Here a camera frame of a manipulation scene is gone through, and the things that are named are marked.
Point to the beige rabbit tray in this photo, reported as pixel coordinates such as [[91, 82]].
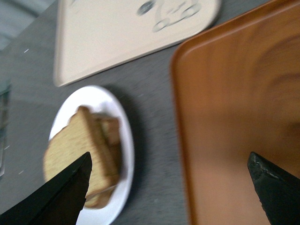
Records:
[[95, 35]]

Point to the bread slice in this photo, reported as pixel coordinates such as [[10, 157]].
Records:
[[110, 129], [82, 135]]

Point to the white round plate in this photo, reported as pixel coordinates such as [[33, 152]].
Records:
[[101, 100]]

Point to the brown wooden tray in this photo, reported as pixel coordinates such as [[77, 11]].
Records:
[[237, 90]]

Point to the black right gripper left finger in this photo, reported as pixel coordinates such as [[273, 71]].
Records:
[[58, 202]]

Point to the grey curtain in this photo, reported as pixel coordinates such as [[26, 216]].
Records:
[[17, 15]]

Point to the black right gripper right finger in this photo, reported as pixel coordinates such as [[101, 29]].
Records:
[[277, 189]]

